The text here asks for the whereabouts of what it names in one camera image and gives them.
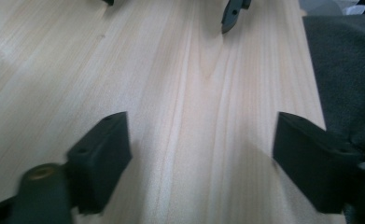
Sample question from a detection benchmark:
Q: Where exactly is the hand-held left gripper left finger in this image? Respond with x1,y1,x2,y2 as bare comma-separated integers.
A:
65,111,133,216

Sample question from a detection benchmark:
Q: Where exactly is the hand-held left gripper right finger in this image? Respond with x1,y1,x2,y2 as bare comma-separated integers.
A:
272,111,365,215

